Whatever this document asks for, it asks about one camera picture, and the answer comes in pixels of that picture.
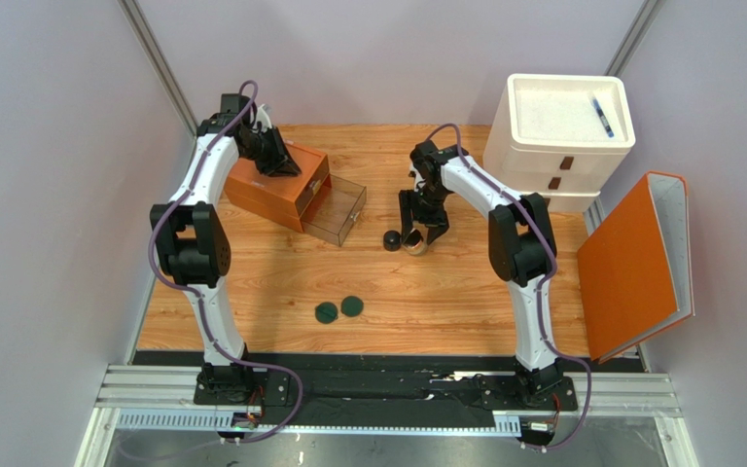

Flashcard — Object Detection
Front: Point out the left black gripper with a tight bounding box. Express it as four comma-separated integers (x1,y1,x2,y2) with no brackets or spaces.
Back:
243,126,303,179

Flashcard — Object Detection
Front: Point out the gold lid cream jar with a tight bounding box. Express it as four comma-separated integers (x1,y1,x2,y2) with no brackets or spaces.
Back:
403,229,428,256

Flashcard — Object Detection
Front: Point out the orange drawer box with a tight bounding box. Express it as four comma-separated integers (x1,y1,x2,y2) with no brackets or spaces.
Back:
224,140,330,233

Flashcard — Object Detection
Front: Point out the black round jar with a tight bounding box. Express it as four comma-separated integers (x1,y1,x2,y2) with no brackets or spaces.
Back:
382,230,402,252

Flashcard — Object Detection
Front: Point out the clear bottom drawer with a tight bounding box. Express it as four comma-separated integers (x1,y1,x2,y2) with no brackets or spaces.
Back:
302,175,367,247

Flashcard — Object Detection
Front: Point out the green round compact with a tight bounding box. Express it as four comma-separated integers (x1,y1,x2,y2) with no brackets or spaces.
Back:
339,296,365,317
314,302,339,324

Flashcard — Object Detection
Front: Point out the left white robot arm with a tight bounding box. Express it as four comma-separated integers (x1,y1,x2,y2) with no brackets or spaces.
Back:
147,91,302,400

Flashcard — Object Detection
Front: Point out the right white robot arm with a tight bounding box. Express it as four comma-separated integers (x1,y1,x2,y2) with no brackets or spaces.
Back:
383,140,562,401

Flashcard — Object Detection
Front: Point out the white three-drawer cabinet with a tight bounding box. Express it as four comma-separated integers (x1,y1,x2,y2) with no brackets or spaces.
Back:
482,73,636,213

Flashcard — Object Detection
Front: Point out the blue pen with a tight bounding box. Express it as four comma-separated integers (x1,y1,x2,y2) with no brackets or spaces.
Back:
590,95,615,138

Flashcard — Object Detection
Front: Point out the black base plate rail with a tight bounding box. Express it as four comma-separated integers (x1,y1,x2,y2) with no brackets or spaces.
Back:
193,365,578,410

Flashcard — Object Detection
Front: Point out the orange ring binder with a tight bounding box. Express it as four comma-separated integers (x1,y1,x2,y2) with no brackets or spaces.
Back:
578,171,695,362

